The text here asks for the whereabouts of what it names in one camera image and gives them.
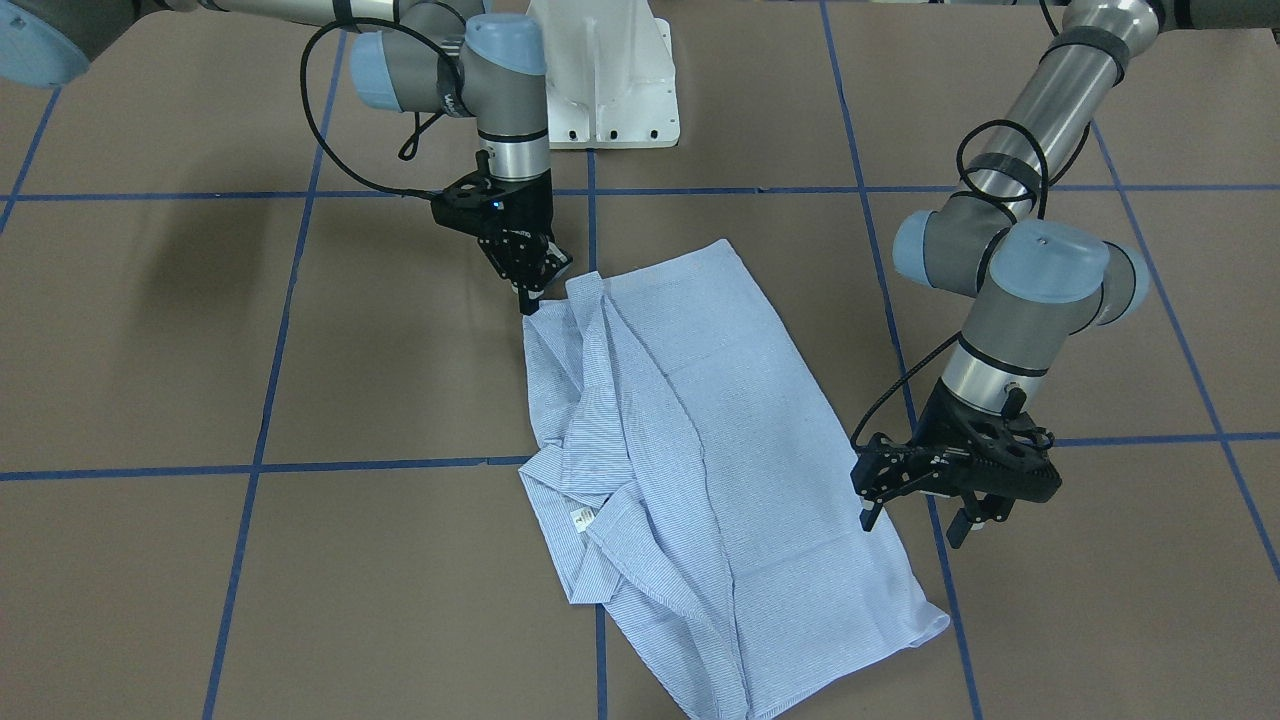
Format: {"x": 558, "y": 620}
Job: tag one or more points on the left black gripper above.
{"x": 889, "y": 474}

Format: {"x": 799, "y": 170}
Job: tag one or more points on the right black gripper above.
{"x": 531, "y": 212}

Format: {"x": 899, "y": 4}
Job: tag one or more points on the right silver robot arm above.
{"x": 433, "y": 59}

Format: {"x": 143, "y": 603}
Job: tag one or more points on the light blue striped shirt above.
{"x": 692, "y": 478}

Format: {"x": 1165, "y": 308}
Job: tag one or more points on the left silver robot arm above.
{"x": 1033, "y": 283}

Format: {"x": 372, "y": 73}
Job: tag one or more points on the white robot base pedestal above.
{"x": 611, "y": 75}

